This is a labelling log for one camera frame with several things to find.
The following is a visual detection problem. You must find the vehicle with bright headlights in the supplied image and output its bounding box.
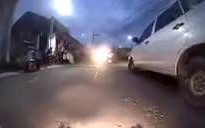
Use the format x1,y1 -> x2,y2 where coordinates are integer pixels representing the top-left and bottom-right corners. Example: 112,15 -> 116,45
89,45 -> 115,66

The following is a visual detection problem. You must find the dark asphalt road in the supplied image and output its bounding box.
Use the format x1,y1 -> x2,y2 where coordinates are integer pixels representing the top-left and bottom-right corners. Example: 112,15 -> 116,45
0,62 -> 205,128

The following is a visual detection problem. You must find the white car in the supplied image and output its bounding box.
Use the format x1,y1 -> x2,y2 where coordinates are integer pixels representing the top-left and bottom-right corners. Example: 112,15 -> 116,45
126,0 -> 205,108

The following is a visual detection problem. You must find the dark building with lit doorway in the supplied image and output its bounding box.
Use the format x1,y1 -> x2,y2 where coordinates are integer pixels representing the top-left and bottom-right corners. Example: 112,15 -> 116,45
9,10 -> 86,66

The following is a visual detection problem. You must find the grey concrete pillar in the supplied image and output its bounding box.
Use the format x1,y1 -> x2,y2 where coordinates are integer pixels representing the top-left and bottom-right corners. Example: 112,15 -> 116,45
0,0 -> 21,66

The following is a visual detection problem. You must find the parked scooter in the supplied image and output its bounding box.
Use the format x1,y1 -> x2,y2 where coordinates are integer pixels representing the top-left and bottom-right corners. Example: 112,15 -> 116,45
21,39 -> 47,73

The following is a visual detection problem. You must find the robot's own part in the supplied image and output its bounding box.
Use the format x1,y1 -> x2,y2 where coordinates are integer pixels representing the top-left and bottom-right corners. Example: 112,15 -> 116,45
56,120 -> 70,128
131,123 -> 144,128

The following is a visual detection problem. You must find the street lamp pole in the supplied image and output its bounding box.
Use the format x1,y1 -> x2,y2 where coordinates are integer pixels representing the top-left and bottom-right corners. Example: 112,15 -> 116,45
91,31 -> 101,48

